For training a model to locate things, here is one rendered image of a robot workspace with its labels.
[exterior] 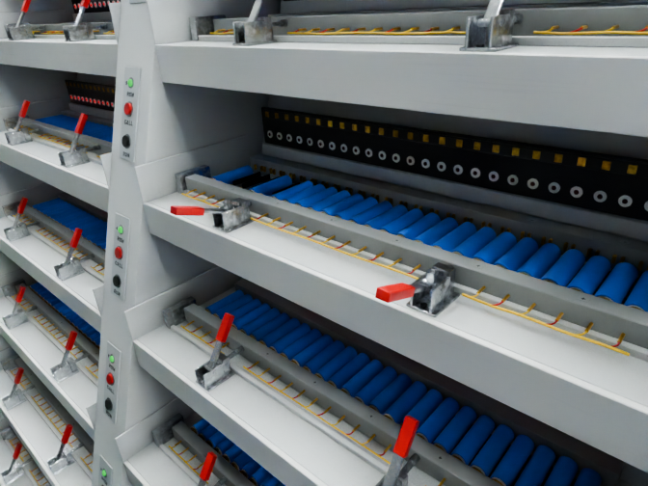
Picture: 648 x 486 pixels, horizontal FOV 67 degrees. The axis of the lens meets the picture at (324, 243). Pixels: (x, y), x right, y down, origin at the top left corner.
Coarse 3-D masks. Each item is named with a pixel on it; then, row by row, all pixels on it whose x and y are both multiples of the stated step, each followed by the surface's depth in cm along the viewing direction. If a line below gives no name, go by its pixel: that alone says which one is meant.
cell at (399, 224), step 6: (414, 210) 53; (420, 210) 53; (402, 216) 52; (408, 216) 52; (414, 216) 52; (420, 216) 53; (396, 222) 51; (402, 222) 51; (408, 222) 51; (414, 222) 52; (384, 228) 49; (390, 228) 50; (396, 228) 50; (402, 228) 50
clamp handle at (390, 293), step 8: (432, 272) 39; (432, 280) 39; (384, 288) 34; (392, 288) 35; (400, 288) 35; (408, 288) 36; (416, 288) 37; (424, 288) 38; (432, 288) 39; (376, 296) 35; (384, 296) 34; (392, 296) 34; (400, 296) 35; (408, 296) 36
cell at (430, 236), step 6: (444, 222) 50; (450, 222) 50; (456, 222) 51; (432, 228) 49; (438, 228) 49; (444, 228) 49; (450, 228) 50; (420, 234) 48; (426, 234) 48; (432, 234) 48; (438, 234) 48; (444, 234) 49; (420, 240) 47; (426, 240) 47; (432, 240) 47
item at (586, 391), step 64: (448, 192) 55; (256, 256) 51; (320, 256) 49; (384, 320) 42; (448, 320) 38; (512, 320) 38; (512, 384) 35; (576, 384) 32; (640, 384) 31; (640, 448) 30
